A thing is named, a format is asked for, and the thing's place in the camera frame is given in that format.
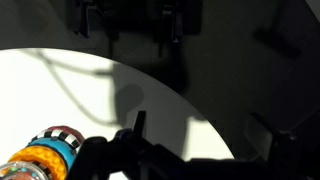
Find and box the blue ring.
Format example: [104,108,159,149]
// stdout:
[27,137,78,172]

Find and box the orange cylinder peg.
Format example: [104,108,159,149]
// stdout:
[0,160,46,180]

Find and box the orange studded ring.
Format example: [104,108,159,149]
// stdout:
[7,145,68,180]

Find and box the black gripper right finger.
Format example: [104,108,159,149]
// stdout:
[244,113,320,180]

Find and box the black and white checkered ring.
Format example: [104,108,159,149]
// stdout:
[31,129,82,150]

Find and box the black metal stand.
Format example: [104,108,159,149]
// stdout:
[68,0,204,44]

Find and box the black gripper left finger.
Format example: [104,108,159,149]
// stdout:
[68,110,188,180]

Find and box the orange rod with red base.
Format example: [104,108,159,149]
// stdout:
[6,124,86,180]

